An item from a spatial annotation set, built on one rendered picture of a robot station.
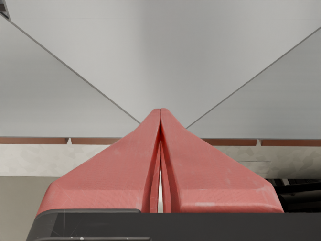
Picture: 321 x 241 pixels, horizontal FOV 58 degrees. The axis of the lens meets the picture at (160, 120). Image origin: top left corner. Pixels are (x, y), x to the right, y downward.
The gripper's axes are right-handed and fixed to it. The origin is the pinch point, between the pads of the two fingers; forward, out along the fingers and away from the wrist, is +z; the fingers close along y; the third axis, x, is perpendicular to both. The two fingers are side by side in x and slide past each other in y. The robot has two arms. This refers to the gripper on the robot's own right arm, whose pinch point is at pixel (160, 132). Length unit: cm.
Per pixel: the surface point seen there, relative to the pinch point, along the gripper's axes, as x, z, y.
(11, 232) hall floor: 152, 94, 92
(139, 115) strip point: 3.8, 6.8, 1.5
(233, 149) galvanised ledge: 23.8, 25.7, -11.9
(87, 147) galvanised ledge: 23.6, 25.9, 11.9
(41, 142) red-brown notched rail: 10.1, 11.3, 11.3
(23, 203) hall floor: 124, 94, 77
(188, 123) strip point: 4.5, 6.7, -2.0
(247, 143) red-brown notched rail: 10.1, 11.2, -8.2
